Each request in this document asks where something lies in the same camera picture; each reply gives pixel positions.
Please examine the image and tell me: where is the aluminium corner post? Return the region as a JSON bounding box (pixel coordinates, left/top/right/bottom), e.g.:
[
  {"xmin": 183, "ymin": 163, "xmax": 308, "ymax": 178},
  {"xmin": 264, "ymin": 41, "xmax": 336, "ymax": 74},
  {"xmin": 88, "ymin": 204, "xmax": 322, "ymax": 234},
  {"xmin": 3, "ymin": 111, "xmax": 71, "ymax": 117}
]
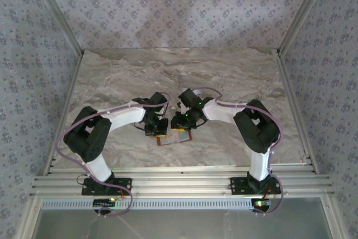
[
  {"xmin": 277, "ymin": 0, "xmax": 334, "ymax": 55},
  {"xmin": 27, "ymin": 0, "xmax": 84, "ymax": 58}
]

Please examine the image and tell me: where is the white credit card red print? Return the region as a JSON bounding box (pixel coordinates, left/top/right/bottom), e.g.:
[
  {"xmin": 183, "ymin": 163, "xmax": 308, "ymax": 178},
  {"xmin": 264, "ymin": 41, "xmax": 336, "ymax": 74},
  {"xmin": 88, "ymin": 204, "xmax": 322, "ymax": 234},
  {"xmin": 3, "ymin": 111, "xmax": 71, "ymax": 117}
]
[{"xmin": 164, "ymin": 132, "xmax": 181, "ymax": 144}]

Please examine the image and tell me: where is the small circuit board green LED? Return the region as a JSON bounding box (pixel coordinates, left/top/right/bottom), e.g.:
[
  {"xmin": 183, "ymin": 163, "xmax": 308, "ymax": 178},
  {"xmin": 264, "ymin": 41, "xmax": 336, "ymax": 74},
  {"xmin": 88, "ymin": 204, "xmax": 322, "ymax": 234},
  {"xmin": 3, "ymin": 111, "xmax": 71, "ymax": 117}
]
[
  {"xmin": 93, "ymin": 198, "xmax": 117, "ymax": 208},
  {"xmin": 251, "ymin": 198, "xmax": 272, "ymax": 209}
]

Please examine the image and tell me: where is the grey metal panel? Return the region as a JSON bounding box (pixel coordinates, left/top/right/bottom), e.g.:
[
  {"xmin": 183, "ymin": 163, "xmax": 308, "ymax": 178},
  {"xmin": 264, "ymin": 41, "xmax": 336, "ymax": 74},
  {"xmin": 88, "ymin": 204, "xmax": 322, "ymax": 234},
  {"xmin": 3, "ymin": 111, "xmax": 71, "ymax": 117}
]
[{"xmin": 30, "ymin": 208, "xmax": 333, "ymax": 239}]

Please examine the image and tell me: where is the aluminium side rail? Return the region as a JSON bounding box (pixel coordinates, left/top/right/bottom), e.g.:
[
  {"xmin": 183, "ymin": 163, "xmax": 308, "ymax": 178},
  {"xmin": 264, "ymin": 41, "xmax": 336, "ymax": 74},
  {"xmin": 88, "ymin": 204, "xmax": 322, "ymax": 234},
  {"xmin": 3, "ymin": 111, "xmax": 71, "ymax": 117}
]
[
  {"xmin": 41, "ymin": 50, "xmax": 85, "ymax": 177},
  {"xmin": 275, "ymin": 50, "xmax": 320, "ymax": 175}
]

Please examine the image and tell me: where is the brown leather card holder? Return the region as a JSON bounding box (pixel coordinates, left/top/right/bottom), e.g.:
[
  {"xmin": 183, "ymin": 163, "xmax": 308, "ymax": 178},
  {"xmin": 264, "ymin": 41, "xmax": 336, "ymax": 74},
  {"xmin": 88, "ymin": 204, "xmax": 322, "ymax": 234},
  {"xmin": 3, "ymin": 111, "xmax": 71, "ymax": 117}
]
[{"xmin": 155, "ymin": 129, "xmax": 194, "ymax": 147}]

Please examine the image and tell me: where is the grey slotted cable tray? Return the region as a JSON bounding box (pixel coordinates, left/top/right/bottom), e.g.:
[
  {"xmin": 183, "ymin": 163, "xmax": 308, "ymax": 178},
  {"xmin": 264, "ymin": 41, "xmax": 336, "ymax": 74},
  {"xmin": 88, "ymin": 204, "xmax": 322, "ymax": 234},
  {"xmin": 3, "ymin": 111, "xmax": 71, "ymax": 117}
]
[{"xmin": 41, "ymin": 197, "xmax": 256, "ymax": 211}]

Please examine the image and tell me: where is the aluminium front rail beam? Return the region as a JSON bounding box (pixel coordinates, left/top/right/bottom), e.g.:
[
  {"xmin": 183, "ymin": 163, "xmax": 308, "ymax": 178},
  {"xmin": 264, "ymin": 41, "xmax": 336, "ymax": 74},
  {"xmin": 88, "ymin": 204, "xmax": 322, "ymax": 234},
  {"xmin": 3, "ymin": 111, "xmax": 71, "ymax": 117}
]
[{"xmin": 29, "ymin": 166, "xmax": 335, "ymax": 198}]

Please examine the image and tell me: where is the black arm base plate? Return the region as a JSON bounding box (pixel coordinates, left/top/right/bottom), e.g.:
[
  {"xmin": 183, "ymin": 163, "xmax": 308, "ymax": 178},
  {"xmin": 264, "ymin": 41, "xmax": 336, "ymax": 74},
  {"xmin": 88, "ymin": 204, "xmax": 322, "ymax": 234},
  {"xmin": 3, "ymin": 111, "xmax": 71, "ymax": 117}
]
[
  {"xmin": 81, "ymin": 177, "xmax": 133, "ymax": 195},
  {"xmin": 229, "ymin": 177, "xmax": 282, "ymax": 195}
]

